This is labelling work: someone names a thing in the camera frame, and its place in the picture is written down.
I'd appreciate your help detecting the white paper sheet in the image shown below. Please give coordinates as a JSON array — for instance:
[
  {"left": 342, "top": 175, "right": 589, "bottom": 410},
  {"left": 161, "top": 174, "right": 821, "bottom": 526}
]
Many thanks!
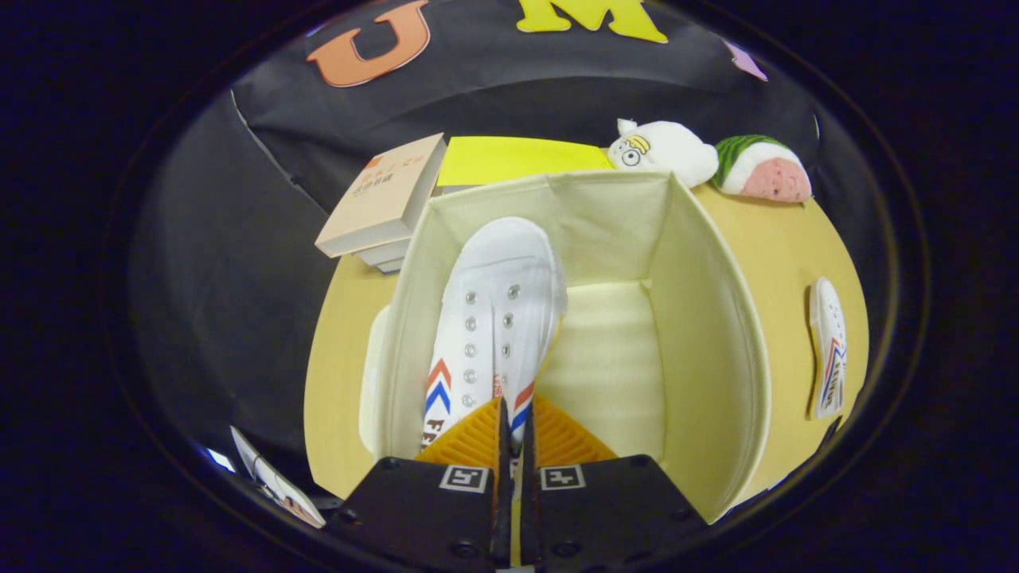
[{"left": 229, "top": 426, "right": 327, "bottom": 529}]

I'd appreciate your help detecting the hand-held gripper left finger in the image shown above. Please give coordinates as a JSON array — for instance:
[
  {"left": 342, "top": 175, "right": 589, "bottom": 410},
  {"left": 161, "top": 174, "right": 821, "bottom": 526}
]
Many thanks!
[{"left": 328, "top": 396, "right": 512, "bottom": 573}]

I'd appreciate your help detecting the white plush toy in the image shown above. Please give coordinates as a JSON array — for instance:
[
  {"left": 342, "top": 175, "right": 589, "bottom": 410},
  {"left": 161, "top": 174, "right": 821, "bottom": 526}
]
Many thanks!
[{"left": 607, "top": 119, "right": 720, "bottom": 189}]

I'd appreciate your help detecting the pale grey book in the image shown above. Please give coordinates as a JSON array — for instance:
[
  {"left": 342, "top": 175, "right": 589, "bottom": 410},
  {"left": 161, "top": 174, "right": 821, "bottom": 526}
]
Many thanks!
[{"left": 354, "top": 236, "right": 413, "bottom": 275}]

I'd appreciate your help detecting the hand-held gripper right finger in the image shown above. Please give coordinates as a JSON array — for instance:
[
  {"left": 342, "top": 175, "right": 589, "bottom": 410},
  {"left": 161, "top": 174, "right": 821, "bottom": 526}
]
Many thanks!
[{"left": 521, "top": 394, "right": 709, "bottom": 573}]

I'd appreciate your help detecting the beige book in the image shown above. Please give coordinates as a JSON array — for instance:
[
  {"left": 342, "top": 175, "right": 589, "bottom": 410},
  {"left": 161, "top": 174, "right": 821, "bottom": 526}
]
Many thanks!
[{"left": 315, "top": 132, "right": 448, "bottom": 259}]

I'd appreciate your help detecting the watermelon plush toy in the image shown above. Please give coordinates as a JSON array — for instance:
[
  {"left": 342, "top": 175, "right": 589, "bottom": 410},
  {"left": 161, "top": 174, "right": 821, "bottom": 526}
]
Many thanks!
[{"left": 713, "top": 134, "right": 813, "bottom": 203}]

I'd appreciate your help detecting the white shoe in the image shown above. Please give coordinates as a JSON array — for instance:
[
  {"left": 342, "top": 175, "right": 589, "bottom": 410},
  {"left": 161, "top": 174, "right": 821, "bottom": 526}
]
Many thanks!
[
  {"left": 420, "top": 216, "right": 569, "bottom": 450},
  {"left": 807, "top": 277, "right": 848, "bottom": 420}
]

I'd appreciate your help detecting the yellow book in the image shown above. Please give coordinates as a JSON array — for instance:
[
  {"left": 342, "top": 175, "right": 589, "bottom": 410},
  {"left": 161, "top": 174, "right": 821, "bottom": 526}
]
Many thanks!
[{"left": 436, "top": 135, "right": 615, "bottom": 196}]

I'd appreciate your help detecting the cream fabric storage box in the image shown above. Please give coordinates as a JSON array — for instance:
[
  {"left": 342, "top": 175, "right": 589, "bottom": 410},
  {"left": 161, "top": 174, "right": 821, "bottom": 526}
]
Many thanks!
[{"left": 373, "top": 169, "right": 771, "bottom": 524}]

